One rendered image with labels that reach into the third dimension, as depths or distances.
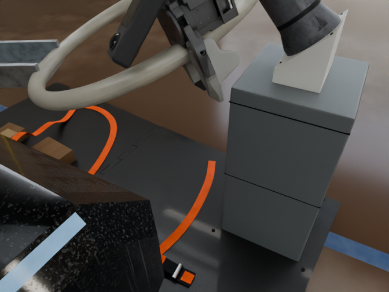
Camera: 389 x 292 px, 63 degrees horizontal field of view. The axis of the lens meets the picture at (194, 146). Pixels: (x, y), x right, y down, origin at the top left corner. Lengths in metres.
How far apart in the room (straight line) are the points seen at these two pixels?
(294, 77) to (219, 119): 1.31
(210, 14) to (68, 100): 0.23
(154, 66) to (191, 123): 1.90
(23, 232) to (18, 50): 0.41
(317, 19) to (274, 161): 0.50
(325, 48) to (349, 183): 1.17
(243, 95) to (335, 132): 0.31
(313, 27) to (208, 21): 0.68
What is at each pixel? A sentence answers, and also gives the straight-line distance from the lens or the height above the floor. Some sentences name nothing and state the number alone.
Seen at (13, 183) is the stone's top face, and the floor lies 0.83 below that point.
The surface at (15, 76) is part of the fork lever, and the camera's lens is 0.74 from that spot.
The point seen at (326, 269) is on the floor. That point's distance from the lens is 1.70.
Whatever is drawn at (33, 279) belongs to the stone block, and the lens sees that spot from 0.78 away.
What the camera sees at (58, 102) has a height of 1.16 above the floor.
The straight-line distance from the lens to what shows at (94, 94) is 0.47.
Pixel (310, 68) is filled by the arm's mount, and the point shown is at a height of 0.93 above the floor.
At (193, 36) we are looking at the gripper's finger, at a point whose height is 1.27.
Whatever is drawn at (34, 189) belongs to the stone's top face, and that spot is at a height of 0.83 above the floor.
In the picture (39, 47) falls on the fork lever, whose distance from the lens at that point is 0.82.
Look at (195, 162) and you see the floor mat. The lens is 2.00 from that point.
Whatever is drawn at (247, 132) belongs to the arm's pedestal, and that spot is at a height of 0.68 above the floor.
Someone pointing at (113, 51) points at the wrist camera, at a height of 1.25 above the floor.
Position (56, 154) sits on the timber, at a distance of 2.11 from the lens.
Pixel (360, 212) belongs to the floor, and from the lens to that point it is 1.96.
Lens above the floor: 1.42
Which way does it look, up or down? 42 degrees down
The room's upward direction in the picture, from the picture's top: 1 degrees counter-clockwise
